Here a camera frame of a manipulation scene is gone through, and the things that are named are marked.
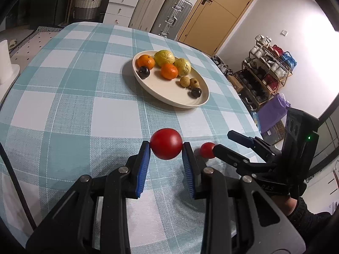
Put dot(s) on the dotted floor mat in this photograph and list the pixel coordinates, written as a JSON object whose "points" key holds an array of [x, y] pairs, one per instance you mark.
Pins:
{"points": [[34, 45]]}

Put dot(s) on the cream round plate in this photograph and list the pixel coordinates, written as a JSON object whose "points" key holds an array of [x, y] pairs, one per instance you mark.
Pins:
{"points": [[169, 92]]}

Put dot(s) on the teal plaid tablecloth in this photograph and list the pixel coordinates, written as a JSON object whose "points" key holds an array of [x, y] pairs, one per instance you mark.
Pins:
{"points": [[66, 105]]}

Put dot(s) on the white drawer cabinet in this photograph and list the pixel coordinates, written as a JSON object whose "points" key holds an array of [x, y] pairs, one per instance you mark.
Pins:
{"points": [[119, 5]]}

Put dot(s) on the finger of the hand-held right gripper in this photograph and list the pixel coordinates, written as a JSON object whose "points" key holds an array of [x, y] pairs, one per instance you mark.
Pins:
{"points": [[230, 156], [246, 140]]}

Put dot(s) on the silver suitcase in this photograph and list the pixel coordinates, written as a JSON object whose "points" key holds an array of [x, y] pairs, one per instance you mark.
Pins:
{"points": [[172, 16]]}

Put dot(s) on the brown longan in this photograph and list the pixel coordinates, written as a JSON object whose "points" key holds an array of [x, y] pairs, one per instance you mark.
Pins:
{"points": [[194, 82]]}

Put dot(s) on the brown woven basket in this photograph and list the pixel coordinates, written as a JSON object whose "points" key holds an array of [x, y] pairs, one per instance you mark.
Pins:
{"points": [[276, 132]]}

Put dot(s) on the person's right forearm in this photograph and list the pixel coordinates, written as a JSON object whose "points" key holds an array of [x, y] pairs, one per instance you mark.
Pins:
{"points": [[309, 225]]}

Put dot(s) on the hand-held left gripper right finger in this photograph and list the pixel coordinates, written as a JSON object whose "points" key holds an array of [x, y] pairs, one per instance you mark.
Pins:
{"points": [[188, 169]]}

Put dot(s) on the orange mandarin with green stem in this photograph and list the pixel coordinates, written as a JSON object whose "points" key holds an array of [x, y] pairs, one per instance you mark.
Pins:
{"points": [[145, 61]]}

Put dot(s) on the thin black pole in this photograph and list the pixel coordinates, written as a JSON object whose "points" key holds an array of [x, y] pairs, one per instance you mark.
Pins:
{"points": [[18, 187]]}

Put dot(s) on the wooden rack with cups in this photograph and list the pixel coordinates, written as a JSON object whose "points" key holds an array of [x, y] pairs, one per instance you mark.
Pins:
{"points": [[264, 76]]}

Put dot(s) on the blue plastic bag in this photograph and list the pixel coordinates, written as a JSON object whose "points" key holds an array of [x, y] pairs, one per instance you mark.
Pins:
{"points": [[288, 60]]}

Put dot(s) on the dark purple plum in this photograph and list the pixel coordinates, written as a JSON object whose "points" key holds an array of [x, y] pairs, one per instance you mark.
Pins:
{"points": [[196, 93], [144, 72]]}

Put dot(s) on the wooden door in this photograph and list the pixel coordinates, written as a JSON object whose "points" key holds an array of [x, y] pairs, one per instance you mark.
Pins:
{"points": [[219, 13]]}

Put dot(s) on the wicker basket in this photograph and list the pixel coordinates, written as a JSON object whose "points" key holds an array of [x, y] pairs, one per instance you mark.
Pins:
{"points": [[87, 6]]}

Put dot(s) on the beige suitcase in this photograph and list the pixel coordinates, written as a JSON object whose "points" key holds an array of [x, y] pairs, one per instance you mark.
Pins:
{"points": [[148, 8]]}

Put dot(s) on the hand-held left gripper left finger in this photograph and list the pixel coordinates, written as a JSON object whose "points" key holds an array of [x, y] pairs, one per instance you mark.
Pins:
{"points": [[143, 169]]}

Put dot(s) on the cardboard box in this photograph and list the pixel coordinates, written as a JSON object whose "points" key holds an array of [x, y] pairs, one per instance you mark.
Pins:
{"points": [[235, 82]]}

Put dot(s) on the red tomato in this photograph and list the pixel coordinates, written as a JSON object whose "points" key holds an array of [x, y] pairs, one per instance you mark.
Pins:
{"points": [[207, 150], [166, 143]]}

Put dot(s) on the yellow guava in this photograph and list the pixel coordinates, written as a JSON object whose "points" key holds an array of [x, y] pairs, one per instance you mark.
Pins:
{"points": [[164, 58], [182, 66]]}

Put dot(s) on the yellowish longan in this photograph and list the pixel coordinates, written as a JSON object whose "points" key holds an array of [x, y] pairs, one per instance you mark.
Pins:
{"points": [[184, 81]]}

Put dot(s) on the white appliance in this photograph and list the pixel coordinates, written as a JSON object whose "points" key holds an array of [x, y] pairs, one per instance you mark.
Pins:
{"points": [[6, 63]]}

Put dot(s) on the purple plastic bag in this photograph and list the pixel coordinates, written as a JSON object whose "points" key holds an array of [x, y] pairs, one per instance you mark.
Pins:
{"points": [[272, 113]]}

